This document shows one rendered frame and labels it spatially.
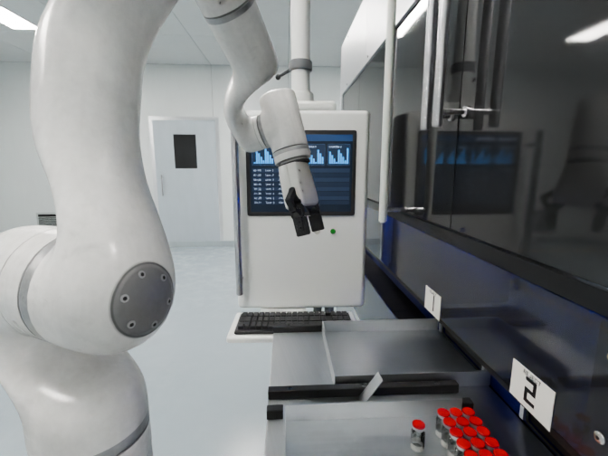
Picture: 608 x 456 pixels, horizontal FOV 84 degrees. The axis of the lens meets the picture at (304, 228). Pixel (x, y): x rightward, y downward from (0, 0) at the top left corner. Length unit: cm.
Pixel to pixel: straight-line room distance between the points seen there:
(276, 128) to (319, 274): 71
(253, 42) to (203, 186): 536
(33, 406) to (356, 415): 50
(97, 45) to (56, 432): 38
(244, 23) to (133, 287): 46
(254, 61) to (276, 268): 83
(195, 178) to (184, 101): 123
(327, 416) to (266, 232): 75
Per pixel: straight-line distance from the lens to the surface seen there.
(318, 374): 85
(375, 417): 74
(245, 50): 66
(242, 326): 119
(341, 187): 126
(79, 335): 36
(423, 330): 108
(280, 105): 78
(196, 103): 606
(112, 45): 42
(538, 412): 65
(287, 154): 75
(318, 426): 72
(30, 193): 717
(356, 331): 103
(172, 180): 609
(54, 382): 47
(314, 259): 130
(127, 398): 46
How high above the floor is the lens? 135
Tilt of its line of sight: 10 degrees down
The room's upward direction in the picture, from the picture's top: straight up
